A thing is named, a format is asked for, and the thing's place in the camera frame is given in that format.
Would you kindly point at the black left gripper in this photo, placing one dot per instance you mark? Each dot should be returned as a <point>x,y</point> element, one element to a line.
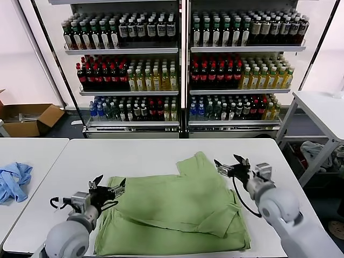
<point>102,194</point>

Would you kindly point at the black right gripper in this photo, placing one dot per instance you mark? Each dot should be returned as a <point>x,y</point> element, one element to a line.
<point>242,172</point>

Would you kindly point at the light green t-shirt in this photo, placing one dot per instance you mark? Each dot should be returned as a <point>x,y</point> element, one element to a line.
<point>174,204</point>

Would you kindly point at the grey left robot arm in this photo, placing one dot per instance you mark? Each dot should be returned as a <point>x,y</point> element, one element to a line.
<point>67,239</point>

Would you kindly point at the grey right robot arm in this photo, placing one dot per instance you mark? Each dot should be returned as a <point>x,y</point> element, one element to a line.
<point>279,207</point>

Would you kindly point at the small white-labelled dark bottle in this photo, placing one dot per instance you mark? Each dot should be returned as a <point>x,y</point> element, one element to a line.
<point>129,114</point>
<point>223,113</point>
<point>231,113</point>
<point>122,114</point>

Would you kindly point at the small dark drink bottle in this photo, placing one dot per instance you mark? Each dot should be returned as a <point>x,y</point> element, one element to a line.
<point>144,113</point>
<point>137,113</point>
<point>239,112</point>
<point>246,112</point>

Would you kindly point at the small green-tinted water bottle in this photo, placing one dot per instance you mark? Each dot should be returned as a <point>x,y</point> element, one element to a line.
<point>216,113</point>
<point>107,113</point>
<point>115,113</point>
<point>208,113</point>

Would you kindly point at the small red-capped cola bottle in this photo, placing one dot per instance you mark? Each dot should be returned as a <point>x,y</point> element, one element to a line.
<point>253,111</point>
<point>152,113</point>
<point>160,113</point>
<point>261,111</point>

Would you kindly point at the dark storage bin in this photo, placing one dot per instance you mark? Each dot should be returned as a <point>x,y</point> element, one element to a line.
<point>291,150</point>

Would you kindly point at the small blue drink bottle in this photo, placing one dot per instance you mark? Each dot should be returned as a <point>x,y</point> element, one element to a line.
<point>200,113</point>
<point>193,113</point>
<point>100,113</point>
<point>93,113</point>

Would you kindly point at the small yellow drink bottle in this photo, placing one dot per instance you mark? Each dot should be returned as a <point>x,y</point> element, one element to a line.
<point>167,114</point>
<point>173,114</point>
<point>276,113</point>
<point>268,113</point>

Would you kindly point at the red cloth in bin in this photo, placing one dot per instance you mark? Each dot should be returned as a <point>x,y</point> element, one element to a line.
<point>300,160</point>

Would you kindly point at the white paper scrap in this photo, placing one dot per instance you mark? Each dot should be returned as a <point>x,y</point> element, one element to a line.
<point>76,122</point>

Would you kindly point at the grey cloth pile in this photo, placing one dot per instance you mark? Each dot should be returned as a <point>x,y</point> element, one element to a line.
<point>311,150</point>

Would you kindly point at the yellow juice bottle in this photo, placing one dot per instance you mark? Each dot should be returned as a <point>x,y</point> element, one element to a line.
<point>156,81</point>
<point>288,79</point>
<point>173,80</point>
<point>246,80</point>
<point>272,80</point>
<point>148,81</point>
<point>263,80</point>
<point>280,79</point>
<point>140,82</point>
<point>254,80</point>
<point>131,82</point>
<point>165,80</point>

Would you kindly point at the crumpled light blue cloth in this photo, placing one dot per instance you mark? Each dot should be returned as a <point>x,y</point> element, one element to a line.
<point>16,182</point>

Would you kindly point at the open cardboard box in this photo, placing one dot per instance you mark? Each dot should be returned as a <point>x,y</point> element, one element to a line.
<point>24,130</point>

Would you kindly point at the white side table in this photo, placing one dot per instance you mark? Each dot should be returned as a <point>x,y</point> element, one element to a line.
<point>317,107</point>

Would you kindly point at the olive cloth in bin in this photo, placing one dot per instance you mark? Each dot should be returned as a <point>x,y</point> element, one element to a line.
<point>338,156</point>

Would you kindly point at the metal rods in box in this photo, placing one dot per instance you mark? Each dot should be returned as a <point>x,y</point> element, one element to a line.
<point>24,118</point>

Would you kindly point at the grey beverage shelf unit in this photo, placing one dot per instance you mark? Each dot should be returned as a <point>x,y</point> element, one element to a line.
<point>242,49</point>
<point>121,51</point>

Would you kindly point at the tan round floor disc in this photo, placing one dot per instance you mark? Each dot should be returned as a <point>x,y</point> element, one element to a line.
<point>337,228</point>

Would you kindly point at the green-capped brown tea bottle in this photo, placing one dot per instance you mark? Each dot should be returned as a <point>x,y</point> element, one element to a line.
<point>95,36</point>
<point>195,33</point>
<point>215,33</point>
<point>206,33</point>
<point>77,37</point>
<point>236,33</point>
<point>225,33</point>
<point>86,36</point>
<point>114,35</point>
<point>245,33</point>
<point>67,37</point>
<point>104,36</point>

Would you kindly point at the white-capped dark labelled bottle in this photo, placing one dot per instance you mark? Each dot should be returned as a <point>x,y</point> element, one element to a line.
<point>275,30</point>
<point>151,31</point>
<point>140,31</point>
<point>294,29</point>
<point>170,30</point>
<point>161,30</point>
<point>303,29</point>
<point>265,30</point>
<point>131,31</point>
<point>285,30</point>
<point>123,31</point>
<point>255,31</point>

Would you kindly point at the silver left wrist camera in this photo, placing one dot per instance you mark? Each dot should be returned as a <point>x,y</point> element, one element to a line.
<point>80,200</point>

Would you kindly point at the black frame pole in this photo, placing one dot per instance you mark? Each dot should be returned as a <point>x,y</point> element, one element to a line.
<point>53,53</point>
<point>321,40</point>

